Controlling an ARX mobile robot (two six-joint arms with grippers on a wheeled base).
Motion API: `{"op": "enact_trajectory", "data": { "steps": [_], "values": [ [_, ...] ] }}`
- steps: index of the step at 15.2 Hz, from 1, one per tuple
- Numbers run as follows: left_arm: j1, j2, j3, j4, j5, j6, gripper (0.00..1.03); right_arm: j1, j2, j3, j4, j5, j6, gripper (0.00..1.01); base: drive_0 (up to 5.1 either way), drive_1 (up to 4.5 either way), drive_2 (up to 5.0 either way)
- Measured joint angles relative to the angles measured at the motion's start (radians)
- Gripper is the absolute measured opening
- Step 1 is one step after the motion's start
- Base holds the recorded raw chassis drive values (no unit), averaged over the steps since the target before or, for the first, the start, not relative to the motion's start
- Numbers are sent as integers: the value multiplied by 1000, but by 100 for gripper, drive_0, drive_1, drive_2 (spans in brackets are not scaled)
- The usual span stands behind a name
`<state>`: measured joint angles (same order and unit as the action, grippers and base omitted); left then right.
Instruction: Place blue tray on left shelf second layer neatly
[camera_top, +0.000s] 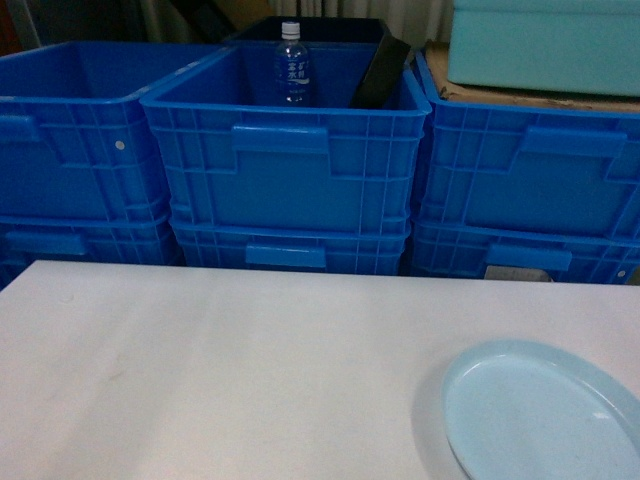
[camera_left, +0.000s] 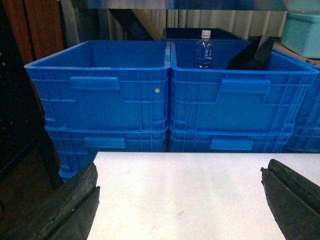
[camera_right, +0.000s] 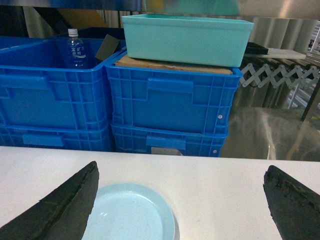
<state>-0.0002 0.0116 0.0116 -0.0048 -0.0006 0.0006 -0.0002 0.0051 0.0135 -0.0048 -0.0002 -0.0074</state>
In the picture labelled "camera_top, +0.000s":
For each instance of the light blue oval tray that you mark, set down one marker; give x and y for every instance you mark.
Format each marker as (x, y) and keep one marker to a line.
(516, 409)

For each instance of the blue crate lower middle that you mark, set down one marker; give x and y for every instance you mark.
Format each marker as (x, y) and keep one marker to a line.
(233, 247)

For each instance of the blue crate lower right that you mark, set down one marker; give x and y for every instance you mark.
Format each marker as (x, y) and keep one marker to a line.
(450, 251)

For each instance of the blue crate upper middle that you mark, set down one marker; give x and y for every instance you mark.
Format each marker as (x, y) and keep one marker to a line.
(235, 157)

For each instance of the blue crate lower left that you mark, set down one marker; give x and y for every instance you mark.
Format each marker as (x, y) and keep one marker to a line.
(25, 240)

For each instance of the black box in crate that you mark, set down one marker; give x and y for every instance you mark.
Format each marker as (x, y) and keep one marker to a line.
(382, 74)

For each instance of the clear water bottle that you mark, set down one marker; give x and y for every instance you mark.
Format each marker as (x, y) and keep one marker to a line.
(292, 67)

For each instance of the dark blue rear crate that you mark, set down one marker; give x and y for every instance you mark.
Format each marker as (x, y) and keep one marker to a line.
(316, 29)

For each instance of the brown cardboard sheet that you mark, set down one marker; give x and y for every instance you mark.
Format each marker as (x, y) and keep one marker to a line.
(437, 55)

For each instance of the blue crate upper left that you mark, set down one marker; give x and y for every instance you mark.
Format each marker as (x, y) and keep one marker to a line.
(75, 140)

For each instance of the blue crate upper right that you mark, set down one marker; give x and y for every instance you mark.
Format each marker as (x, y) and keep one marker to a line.
(527, 169)

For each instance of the teal plastic bin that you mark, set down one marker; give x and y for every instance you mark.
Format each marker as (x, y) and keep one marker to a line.
(586, 47)

